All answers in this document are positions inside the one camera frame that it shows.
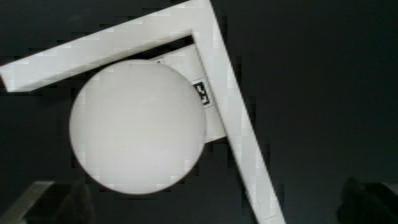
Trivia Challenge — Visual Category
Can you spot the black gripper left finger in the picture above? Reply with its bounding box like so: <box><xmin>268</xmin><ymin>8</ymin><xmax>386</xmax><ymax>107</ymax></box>
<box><xmin>25</xmin><ymin>181</ymin><xmax>94</xmax><ymax>224</ymax></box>

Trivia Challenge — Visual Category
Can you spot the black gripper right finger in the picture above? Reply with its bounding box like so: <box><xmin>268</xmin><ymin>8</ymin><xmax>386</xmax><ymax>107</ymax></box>
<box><xmin>338</xmin><ymin>178</ymin><xmax>398</xmax><ymax>224</ymax></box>

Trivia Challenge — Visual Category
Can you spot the white lamp bulb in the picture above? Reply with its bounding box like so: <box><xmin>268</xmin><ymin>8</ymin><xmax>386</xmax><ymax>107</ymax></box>
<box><xmin>69</xmin><ymin>60</ymin><xmax>206</xmax><ymax>195</ymax></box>

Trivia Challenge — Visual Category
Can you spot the white lamp base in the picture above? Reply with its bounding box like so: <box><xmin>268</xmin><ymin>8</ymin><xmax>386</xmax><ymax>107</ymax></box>
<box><xmin>151</xmin><ymin>45</ymin><xmax>226</xmax><ymax>142</ymax></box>

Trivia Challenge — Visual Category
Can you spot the white front rail wall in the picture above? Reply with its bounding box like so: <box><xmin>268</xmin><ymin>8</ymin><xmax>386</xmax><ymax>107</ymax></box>
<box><xmin>188</xmin><ymin>0</ymin><xmax>286</xmax><ymax>224</ymax></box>

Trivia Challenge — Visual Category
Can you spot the white right rail block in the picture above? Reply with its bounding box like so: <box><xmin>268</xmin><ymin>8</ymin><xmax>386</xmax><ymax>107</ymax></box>
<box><xmin>0</xmin><ymin>0</ymin><xmax>211</xmax><ymax>92</ymax></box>

